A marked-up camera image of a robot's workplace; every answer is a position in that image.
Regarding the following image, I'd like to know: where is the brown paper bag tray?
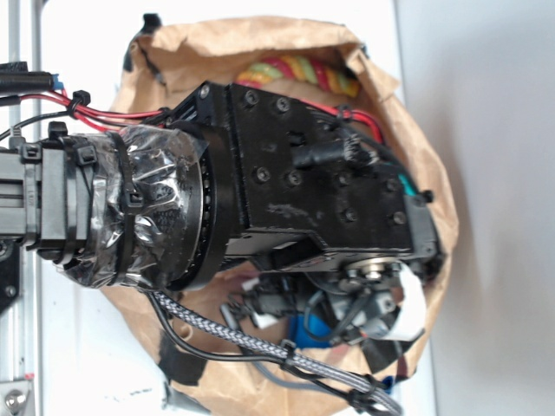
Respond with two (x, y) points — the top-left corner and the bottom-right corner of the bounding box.
(103, 16), (459, 415)

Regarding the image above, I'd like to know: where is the grey braided cable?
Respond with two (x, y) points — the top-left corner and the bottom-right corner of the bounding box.
(153, 289), (404, 416)

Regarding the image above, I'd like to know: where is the aluminium frame rail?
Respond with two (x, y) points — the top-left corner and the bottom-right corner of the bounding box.
(1, 1), (42, 415)

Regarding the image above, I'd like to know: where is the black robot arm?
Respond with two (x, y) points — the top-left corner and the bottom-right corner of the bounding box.
(1, 82), (442, 344)

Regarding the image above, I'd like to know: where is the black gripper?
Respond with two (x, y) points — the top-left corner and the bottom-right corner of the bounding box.
(220, 174), (444, 346)

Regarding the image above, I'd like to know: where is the red wire bundle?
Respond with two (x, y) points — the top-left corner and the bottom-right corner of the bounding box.
(42, 88), (387, 144)

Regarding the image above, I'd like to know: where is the multicolour twisted rope toy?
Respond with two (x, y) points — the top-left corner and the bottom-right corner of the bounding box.
(234, 55), (362, 98)

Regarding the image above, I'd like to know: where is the black metal bracket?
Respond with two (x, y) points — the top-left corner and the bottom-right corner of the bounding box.
(0, 240), (21, 314)

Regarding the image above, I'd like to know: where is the blue plastic bottle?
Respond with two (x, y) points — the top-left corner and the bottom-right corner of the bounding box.
(287, 315), (335, 348)

